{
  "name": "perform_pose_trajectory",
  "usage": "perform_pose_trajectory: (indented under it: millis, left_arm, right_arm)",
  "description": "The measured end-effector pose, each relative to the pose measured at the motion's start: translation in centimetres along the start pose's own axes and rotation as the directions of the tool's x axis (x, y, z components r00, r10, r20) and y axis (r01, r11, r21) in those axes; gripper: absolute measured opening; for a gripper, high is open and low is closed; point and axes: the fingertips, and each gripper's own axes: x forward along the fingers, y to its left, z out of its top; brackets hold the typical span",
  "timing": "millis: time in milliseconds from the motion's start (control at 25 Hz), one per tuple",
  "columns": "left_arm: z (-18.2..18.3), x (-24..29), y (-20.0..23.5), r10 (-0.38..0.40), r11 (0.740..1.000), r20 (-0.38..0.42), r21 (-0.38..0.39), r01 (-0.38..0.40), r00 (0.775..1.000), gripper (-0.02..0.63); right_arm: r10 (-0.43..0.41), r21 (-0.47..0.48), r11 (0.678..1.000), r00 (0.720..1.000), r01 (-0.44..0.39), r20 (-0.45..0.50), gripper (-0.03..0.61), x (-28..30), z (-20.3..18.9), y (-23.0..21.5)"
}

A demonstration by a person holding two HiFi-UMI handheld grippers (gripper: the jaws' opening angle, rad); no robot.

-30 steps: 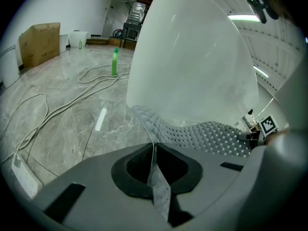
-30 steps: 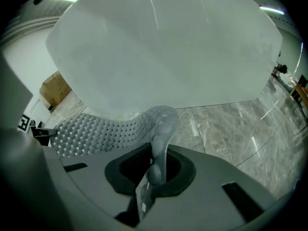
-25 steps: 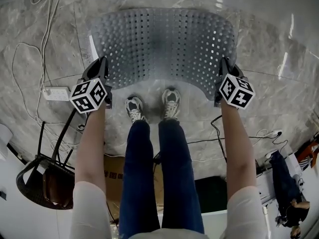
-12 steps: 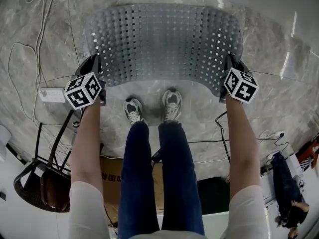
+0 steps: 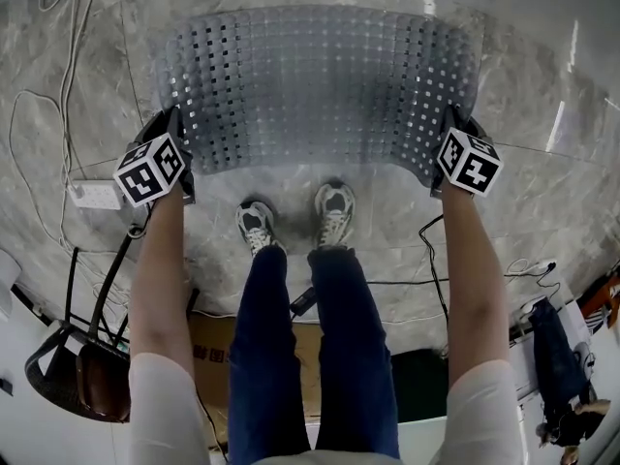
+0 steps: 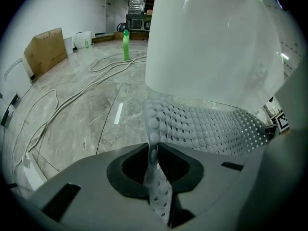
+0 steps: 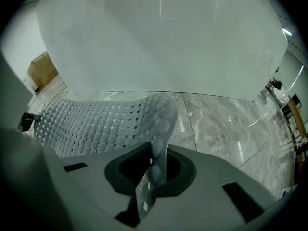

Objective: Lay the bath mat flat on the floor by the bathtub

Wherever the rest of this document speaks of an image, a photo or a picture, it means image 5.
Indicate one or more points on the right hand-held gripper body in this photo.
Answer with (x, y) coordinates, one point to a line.
(470, 163)

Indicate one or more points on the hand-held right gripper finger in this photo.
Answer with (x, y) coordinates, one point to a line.
(448, 121)
(477, 131)

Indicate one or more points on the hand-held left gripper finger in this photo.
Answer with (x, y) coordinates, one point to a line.
(177, 129)
(152, 131)

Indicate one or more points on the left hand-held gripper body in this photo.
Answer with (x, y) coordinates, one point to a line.
(150, 172)

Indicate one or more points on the clear perforated bath mat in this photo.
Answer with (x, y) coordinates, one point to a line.
(315, 90)

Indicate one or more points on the person's left forearm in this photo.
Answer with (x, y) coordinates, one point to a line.
(157, 284)

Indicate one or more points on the person's right forearm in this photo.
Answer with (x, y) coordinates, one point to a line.
(472, 284)

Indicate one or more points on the white power strip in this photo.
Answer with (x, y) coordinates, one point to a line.
(94, 196)

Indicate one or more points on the person's left shoe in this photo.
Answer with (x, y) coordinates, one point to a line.
(256, 228)

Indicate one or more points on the person's shoe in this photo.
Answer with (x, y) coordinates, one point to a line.
(256, 228)
(334, 216)

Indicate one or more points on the white socket plug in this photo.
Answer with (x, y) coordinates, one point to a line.
(543, 265)

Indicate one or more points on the person's right shoe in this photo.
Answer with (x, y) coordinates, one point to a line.
(334, 216)

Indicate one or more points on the black power adapter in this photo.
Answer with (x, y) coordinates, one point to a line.
(303, 301)

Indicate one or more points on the dark garment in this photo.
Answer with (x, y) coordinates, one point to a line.
(557, 356)

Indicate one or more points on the flat brown cardboard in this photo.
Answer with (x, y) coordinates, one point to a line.
(213, 381)

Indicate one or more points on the person's left leg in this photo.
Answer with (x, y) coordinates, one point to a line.
(266, 356)

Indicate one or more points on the person's leg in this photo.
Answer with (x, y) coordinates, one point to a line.
(349, 356)
(266, 356)

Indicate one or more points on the brown woven bag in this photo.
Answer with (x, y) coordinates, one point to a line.
(104, 385)

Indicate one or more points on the black round chair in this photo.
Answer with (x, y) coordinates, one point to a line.
(46, 371)

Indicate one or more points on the person's right leg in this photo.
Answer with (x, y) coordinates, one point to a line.
(349, 356)

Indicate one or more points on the person's white shirt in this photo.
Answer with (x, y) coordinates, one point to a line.
(160, 405)

